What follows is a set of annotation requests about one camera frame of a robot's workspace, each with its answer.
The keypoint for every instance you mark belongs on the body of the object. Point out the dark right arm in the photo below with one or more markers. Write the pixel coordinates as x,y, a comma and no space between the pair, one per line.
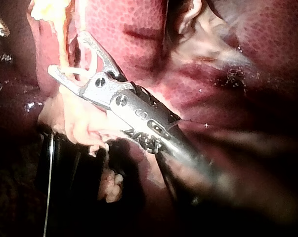
203,164

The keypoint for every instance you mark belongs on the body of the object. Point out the right arm instrument jaw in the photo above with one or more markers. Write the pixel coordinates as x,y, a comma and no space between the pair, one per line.
99,50
64,78

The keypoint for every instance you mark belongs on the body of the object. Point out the pale fatty tissue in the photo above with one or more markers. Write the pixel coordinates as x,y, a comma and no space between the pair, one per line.
203,42
77,118
111,187

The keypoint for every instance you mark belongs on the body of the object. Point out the right arm instrument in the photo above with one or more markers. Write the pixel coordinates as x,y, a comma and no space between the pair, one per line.
129,103

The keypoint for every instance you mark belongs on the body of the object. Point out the thin tube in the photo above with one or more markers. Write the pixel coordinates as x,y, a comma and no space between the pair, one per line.
63,44
92,61

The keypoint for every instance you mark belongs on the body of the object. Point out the dark red liver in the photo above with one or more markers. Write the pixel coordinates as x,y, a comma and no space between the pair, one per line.
139,27

